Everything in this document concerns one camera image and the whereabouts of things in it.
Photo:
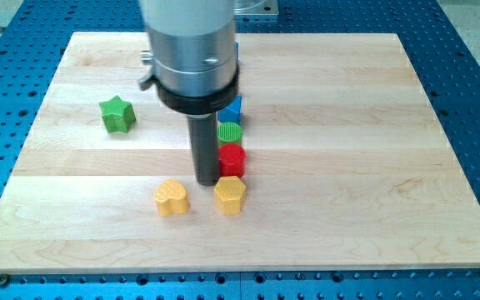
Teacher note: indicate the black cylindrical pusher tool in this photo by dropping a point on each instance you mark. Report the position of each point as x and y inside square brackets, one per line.
[204, 144]

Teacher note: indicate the yellow heart block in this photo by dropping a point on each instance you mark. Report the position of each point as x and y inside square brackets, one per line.
[171, 197]

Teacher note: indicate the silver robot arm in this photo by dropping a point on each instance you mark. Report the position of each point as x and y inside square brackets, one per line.
[193, 63]

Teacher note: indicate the yellow hexagon block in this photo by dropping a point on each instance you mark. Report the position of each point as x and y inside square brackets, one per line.
[230, 194]

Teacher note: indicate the green cylinder block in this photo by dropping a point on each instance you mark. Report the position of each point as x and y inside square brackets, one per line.
[229, 132]

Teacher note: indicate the blue block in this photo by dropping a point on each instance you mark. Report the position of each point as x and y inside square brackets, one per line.
[232, 112]

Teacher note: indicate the red cylinder block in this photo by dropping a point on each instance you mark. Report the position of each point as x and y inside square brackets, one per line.
[232, 160]

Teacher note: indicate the green star block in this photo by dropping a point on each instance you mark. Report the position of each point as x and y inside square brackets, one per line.
[117, 115]

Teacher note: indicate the wooden board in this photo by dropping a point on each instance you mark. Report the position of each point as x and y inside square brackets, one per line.
[347, 168]

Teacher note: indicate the clear robot base mount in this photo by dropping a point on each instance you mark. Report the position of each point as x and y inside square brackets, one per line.
[256, 7]

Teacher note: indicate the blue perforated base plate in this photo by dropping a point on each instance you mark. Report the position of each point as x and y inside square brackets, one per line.
[33, 43]

